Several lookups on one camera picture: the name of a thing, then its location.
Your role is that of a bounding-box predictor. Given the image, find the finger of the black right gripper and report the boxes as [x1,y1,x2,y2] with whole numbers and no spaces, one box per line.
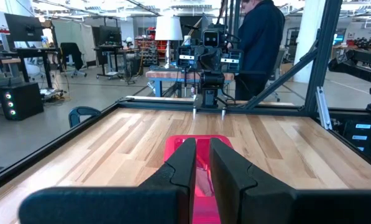
[176,46,196,68]
[227,50,245,72]

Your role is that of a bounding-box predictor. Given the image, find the black table clamp handle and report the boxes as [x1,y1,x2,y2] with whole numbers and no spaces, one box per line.
[68,106,101,128]

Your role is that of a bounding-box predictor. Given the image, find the black lit computer tower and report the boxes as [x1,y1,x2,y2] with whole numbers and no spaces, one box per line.
[0,82,45,121]

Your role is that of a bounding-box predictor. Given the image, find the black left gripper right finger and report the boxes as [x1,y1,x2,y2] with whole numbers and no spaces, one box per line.
[209,138,371,224]

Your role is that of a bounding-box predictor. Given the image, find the black office chair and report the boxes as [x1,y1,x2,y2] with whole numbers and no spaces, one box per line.
[60,42,88,78]

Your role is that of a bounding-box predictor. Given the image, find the black monitor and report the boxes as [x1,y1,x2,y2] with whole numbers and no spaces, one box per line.
[4,13,45,43]
[98,25,122,47]

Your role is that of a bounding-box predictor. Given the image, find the black standing desk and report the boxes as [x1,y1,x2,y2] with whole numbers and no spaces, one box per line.
[93,45,141,85]

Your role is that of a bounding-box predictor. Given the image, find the red parts bin shelf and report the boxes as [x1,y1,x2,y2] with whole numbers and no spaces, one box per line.
[135,27,169,67]

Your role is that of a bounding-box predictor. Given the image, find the pink plastic supply box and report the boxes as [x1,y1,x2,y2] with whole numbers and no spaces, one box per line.
[163,134,234,224]

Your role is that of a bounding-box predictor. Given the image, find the black box white labels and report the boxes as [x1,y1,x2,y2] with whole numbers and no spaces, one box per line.
[343,119,371,158]

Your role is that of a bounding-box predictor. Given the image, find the person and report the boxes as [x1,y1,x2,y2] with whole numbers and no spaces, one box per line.
[234,0,286,102]

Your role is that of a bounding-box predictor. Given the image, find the black wooden top desk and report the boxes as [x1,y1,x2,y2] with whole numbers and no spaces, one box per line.
[0,46,60,91]

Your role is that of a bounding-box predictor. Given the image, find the silver frame bracket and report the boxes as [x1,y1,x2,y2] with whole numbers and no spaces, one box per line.
[315,86,333,131]

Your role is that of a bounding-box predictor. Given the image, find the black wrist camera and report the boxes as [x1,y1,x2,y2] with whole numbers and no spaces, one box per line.
[203,30,220,48]

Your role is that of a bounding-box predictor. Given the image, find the black aluminium table frame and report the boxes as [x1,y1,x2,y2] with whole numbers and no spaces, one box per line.
[0,0,371,195]

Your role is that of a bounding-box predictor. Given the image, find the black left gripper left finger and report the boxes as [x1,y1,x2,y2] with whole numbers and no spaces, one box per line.
[19,138,197,224]

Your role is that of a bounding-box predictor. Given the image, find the white shade table lamp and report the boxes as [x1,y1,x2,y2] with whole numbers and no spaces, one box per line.
[155,15,184,70]

